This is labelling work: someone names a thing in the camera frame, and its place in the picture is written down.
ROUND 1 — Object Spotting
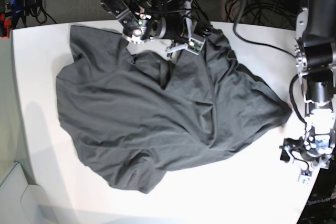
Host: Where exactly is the red clamp tool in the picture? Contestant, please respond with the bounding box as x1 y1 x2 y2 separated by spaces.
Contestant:
1 13 12 39

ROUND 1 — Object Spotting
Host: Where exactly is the dark grey t-shirt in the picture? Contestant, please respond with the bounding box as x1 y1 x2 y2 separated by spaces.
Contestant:
56 26 292 194

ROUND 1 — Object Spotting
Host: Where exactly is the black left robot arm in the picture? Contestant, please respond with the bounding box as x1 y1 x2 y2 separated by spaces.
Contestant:
281 0 335 169

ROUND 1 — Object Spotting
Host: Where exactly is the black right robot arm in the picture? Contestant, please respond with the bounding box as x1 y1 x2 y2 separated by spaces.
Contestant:
100 0 212 44

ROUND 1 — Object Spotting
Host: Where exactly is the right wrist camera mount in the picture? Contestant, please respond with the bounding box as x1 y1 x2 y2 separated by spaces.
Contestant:
165 0 205 60

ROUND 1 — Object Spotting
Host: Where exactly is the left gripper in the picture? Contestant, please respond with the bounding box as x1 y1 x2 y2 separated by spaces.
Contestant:
280 132 335 169

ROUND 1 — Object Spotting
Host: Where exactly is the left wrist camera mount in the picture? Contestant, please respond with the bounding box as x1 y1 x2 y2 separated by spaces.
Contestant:
279 144 315 184

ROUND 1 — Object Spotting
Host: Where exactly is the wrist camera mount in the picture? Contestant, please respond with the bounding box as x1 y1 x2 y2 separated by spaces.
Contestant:
165 0 205 60
279 144 315 184

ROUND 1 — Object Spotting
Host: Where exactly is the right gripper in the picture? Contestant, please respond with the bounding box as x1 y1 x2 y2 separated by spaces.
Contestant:
121 15 213 44

